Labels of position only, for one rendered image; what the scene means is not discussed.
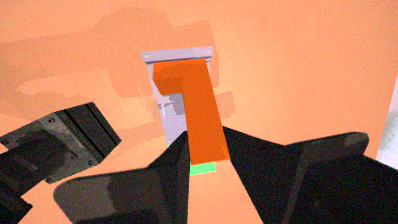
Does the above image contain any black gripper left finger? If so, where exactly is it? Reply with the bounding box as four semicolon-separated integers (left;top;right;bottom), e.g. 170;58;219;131
53;131;190;224

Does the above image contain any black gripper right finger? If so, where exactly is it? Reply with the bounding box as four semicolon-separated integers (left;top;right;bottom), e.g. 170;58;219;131
222;126;370;224

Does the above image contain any orange l-shaped part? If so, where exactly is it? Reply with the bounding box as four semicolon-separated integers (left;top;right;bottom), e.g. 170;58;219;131
152;58;230;166

